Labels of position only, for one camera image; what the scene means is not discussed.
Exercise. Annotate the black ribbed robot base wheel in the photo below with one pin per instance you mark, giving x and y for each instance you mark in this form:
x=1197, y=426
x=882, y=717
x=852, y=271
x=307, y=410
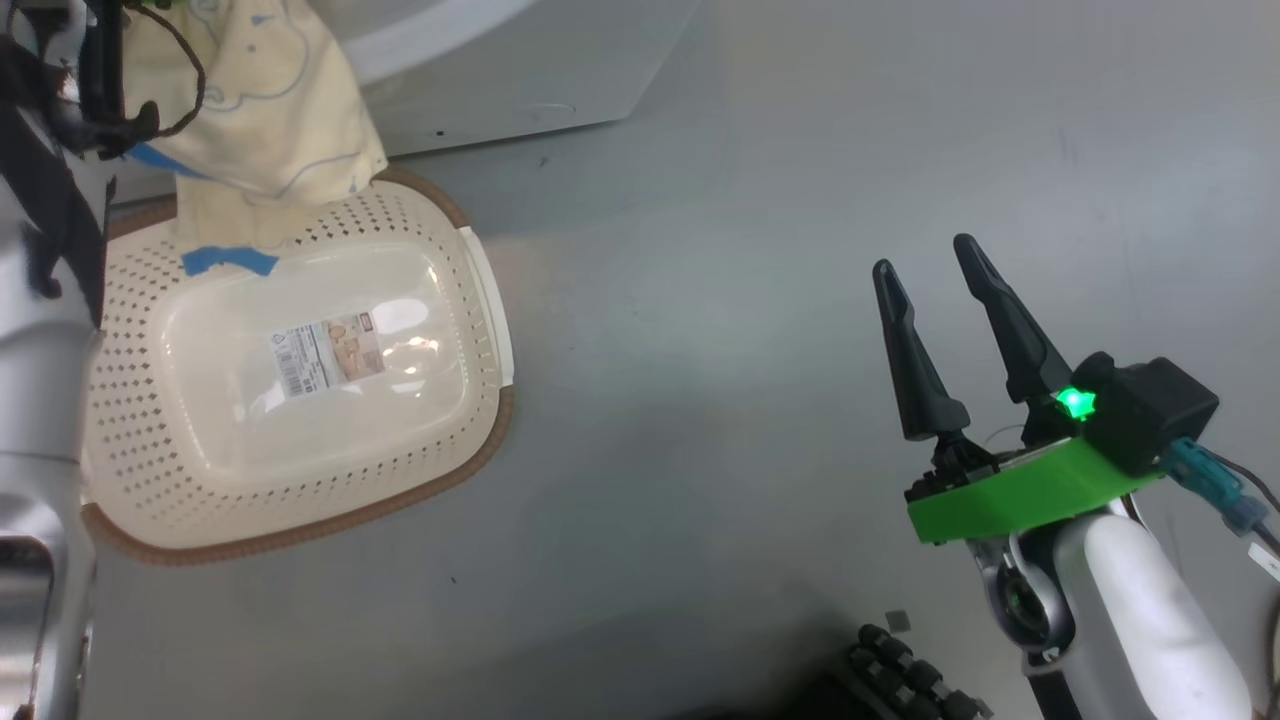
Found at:
x=915, y=680

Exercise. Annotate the pale yellow garment blue trim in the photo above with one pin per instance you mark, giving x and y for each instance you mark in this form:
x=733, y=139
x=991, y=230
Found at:
x=270, y=110

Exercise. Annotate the barcode product label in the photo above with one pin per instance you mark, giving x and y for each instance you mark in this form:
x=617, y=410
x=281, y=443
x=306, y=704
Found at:
x=325, y=355

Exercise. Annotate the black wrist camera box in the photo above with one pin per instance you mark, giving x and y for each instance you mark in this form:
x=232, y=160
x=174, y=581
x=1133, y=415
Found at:
x=1150, y=410

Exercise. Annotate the cream perforated laundry basket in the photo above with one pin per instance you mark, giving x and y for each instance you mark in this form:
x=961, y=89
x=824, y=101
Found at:
x=300, y=440

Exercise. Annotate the small grey floor marker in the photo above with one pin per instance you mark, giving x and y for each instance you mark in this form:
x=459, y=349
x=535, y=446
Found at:
x=898, y=621

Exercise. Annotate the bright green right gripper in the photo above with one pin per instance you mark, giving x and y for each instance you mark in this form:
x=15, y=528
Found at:
x=1020, y=495

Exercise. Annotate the white front-load washing machine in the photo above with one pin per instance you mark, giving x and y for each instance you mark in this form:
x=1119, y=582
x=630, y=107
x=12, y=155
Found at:
x=520, y=60

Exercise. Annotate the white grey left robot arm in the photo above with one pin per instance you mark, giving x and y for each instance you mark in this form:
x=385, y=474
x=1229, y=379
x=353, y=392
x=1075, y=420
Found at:
x=40, y=420

